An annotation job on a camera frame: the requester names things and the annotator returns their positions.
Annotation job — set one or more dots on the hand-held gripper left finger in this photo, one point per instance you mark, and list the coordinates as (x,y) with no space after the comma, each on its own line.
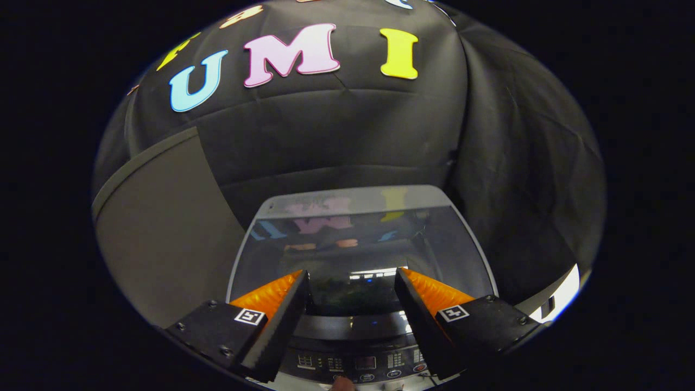
(281,328)

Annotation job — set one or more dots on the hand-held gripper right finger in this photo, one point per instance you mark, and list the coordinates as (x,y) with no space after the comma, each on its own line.
(422,328)

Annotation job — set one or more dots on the white panel with black marks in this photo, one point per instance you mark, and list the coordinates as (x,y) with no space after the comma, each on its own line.
(564,293)

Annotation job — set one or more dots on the grey washing machine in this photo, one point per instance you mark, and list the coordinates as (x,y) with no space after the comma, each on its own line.
(353,358)

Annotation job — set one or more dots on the grey cabinet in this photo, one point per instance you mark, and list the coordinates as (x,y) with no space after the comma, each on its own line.
(163,244)

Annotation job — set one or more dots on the black backdrop cloth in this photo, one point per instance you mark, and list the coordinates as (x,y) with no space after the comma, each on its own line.
(353,141)

